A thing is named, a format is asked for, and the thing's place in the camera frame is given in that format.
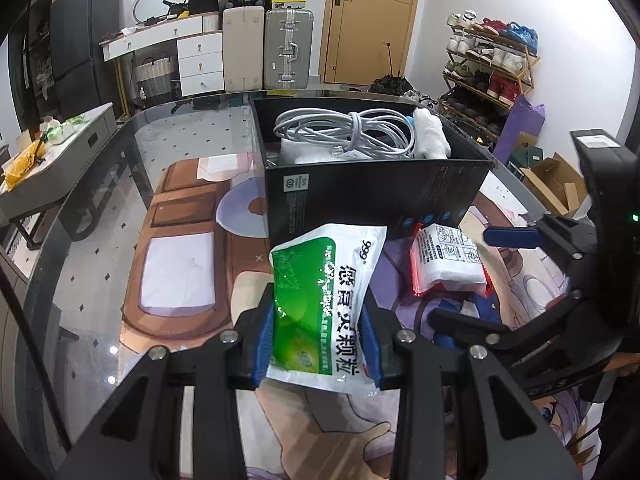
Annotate green white packets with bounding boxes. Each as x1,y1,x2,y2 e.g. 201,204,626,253
37,115,88,143

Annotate dark refrigerator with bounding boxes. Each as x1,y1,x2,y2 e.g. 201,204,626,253
50,0,126,116

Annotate person's right forearm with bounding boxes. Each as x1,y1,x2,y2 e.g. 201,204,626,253
595,370,640,480

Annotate white desk with drawers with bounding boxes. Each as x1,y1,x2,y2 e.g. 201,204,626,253
102,12,224,111

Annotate tall dark cabinet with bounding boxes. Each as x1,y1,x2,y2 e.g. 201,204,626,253
7,0,56,126

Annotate row of sneakers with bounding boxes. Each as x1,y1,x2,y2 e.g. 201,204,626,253
445,9,540,111

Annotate beige suitcase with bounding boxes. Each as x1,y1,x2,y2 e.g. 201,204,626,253
221,5,266,93

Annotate black umbrella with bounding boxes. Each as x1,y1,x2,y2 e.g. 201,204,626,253
372,42,413,96

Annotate purple bag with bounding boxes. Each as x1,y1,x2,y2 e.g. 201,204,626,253
492,94,546,166

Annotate silver suitcase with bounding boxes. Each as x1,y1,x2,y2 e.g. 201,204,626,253
264,7,315,90

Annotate open cardboard box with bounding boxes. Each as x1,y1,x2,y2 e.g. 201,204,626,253
520,152,593,218

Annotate green white sachet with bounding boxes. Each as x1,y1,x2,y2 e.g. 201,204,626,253
266,223,388,395

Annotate black cardboard box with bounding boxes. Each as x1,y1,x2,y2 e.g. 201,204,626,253
250,96,496,248

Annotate oval mirror frame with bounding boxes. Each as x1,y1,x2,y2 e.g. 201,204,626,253
133,0,201,23

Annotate wooden shoe rack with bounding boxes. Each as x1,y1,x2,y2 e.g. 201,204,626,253
442,22,541,136

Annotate grey coffee table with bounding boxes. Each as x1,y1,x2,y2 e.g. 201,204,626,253
0,101,117,248

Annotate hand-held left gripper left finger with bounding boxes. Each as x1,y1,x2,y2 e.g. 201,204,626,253
57,282,276,480

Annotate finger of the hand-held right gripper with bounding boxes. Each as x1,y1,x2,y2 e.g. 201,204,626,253
427,306,513,357
482,216,573,250

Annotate red white packet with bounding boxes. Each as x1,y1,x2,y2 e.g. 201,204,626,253
409,222,493,298

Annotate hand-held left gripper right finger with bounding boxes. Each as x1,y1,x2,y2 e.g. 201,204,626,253
361,292,591,480

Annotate yellow bag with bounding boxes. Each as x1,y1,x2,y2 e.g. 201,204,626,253
2,140,43,191

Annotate pile of shoes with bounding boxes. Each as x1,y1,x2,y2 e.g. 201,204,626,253
400,87,451,111

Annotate wicker laundry basket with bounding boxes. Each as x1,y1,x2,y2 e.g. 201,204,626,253
134,55,175,100

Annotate printed table mat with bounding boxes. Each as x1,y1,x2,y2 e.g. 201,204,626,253
122,157,616,480

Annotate wooden door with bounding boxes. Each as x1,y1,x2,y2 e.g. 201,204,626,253
320,0,425,86

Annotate white blue plush toy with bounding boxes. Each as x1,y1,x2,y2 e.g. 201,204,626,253
406,107,451,160

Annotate person's right hand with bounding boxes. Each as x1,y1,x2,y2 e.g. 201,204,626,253
602,352,640,378

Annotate white cable bundle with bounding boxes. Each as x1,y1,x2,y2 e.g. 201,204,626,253
274,107,418,158

